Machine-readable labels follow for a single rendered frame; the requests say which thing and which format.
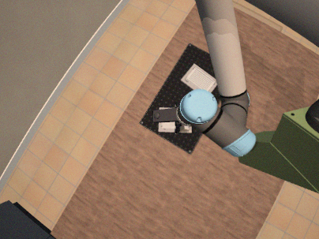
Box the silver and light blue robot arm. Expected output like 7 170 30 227
152 0 319 157

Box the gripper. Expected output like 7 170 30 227
174 103 192 134

